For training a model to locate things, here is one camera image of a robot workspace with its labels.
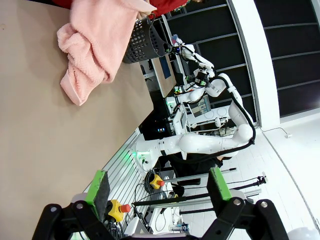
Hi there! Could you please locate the pink terry towel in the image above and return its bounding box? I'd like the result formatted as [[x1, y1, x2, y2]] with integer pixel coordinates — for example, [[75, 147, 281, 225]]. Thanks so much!
[[56, 0, 158, 106]]

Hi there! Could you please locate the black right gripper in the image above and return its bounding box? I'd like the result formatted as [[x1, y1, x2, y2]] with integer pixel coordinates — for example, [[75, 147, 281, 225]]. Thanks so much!
[[185, 70, 210, 88]]

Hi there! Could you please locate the white floor cable with plug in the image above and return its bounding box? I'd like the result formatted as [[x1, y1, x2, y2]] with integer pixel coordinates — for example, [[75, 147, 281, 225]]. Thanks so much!
[[259, 126, 293, 140]]

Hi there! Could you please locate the coiled black cable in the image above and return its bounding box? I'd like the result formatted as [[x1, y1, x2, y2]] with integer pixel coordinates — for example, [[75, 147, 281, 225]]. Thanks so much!
[[143, 168, 161, 193]]

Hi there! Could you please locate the person left hand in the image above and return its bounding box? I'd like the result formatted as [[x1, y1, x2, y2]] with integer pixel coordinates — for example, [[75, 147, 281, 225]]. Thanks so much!
[[136, 10, 157, 21]]

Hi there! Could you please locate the computer monitor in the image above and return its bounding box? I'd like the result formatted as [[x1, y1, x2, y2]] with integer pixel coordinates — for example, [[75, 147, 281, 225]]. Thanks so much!
[[187, 94, 212, 118]]

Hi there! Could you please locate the clear plastic bottle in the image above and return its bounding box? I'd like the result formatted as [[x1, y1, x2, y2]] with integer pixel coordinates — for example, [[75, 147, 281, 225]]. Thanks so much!
[[168, 223, 190, 232]]

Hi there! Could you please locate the long black bar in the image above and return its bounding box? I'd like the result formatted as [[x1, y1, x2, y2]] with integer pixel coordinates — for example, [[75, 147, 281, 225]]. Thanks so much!
[[132, 192, 211, 207]]

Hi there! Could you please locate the yellow emergency stop button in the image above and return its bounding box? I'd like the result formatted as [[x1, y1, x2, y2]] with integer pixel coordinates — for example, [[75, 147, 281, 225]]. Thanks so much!
[[107, 199, 131, 223], [149, 174, 165, 190]]

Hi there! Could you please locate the black tripod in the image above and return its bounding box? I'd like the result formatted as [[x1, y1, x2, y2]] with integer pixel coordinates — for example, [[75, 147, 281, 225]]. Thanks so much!
[[226, 175, 267, 192]]

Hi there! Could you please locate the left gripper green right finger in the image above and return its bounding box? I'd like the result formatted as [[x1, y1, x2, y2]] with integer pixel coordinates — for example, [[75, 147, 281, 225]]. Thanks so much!
[[201, 166, 288, 240]]

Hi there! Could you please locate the wooden top background table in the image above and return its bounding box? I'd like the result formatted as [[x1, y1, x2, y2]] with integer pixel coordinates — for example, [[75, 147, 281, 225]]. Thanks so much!
[[151, 56, 177, 98]]

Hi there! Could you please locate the person torso in red jacket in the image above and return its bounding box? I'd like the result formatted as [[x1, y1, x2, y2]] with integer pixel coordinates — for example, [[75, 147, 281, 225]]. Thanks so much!
[[149, 0, 188, 17]]

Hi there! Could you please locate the person right forearm red sleeve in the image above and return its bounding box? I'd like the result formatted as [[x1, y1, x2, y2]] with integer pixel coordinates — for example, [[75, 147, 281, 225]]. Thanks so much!
[[51, 0, 74, 10]]

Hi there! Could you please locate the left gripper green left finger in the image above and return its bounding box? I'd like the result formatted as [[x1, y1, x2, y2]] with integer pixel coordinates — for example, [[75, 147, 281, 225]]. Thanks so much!
[[32, 169, 114, 240]]

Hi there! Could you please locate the dark grey perforated laundry basket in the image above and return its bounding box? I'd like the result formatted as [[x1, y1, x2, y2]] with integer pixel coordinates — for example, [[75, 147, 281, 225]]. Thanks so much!
[[122, 13, 173, 65]]

